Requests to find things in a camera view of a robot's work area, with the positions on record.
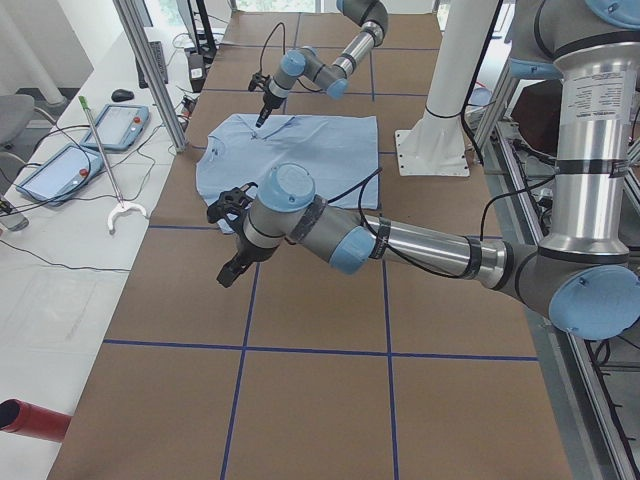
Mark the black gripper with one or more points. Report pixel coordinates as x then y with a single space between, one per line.
248 252
270 101

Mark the light blue t-shirt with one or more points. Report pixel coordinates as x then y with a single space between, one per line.
338 152

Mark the black power adapter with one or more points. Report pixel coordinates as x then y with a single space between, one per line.
196 71

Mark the reacher grabber tool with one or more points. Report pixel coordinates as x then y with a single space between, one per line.
123 205

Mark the far blue teach pendant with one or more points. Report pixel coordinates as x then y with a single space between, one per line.
119 125

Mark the blue teach pendant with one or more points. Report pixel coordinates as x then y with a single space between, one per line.
119 125
63 175

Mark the black computer mouse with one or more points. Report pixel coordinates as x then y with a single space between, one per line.
122 95

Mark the clear plastic bag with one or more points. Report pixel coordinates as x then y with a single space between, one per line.
49 312

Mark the near blue teach pendant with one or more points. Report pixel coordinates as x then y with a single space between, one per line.
63 175

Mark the red cylinder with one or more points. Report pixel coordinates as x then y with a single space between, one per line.
23 418

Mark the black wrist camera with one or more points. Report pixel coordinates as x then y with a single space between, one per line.
258 81
230 204

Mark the aluminium frame post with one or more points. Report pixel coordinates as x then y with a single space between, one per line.
133 27

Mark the white pedestal column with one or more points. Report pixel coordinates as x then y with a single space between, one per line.
435 146

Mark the aluminium frame rail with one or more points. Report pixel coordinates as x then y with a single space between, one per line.
577 275

